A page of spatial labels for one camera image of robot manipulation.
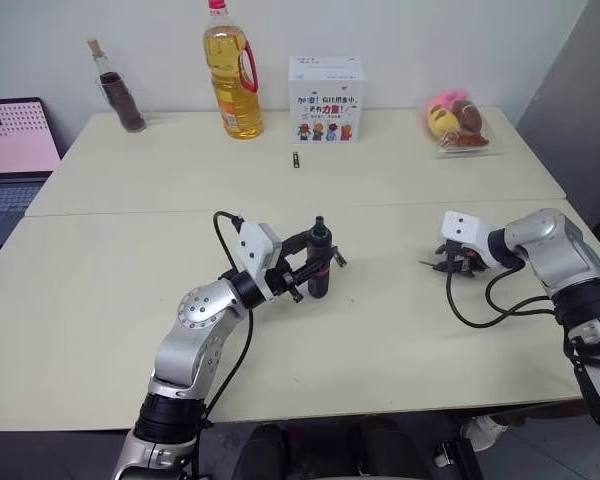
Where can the brown plush toy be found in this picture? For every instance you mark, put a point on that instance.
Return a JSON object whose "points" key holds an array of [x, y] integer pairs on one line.
{"points": [[469, 116]]}

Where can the grey panel board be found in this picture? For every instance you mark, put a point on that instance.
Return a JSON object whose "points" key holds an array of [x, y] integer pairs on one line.
{"points": [[580, 100]]}

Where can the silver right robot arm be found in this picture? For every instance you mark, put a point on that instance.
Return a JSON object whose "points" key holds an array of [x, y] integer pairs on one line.
{"points": [[560, 255]]}

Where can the dark rounded shape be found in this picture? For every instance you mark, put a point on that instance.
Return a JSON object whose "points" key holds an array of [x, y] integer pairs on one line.
{"points": [[380, 452], [266, 452]]}

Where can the large cooking oil bottle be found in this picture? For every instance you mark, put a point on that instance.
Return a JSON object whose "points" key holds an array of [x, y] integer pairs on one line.
{"points": [[232, 85]]}

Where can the small black bottle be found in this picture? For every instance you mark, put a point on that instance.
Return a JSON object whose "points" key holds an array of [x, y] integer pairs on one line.
{"points": [[320, 235]]}

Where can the open laptop computer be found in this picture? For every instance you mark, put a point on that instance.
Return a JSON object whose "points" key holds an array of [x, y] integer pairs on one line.
{"points": [[10, 155]]}

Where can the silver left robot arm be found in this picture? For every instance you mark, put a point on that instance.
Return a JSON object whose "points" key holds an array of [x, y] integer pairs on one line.
{"points": [[196, 312]]}

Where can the white printed cardboard box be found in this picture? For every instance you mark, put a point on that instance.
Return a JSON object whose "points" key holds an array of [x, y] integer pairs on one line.
{"points": [[325, 100]]}

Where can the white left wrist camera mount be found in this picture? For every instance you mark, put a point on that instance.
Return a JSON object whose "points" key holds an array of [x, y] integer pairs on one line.
{"points": [[254, 250]]}

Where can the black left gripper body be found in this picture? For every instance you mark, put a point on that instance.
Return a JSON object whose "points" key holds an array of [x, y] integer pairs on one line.
{"points": [[286, 280]]}

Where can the small black clip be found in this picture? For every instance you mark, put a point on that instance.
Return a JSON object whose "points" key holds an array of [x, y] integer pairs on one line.
{"points": [[296, 160]]}

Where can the white object under table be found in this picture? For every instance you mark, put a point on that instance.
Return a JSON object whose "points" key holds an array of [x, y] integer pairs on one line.
{"points": [[485, 431]]}

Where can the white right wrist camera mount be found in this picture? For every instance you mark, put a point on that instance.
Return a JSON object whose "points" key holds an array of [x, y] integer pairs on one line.
{"points": [[462, 229]]}

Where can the yellow plush toy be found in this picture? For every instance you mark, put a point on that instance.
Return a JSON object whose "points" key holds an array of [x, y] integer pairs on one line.
{"points": [[441, 120]]}

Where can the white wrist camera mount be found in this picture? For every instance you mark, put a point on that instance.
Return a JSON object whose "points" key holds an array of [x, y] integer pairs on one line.
{"points": [[462, 229], [254, 250]]}

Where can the pink plush toy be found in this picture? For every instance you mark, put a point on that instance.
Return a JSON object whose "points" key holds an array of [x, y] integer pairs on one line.
{"points": [[447, 96]]}

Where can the corked glass bottle dark contents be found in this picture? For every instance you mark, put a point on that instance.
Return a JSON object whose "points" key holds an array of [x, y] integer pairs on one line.
{"points": [[122, 97]]}

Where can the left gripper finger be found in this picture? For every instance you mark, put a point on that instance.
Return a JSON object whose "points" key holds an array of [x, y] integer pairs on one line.
{"points": [[320, 264], [297, 240]]}

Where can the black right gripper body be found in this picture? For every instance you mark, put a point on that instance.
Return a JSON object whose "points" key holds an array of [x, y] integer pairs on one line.
{"points": [[460, 257]]}

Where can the clear plastic tray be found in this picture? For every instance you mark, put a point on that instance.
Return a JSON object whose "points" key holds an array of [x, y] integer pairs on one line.
{"points": [[485, 149]]}

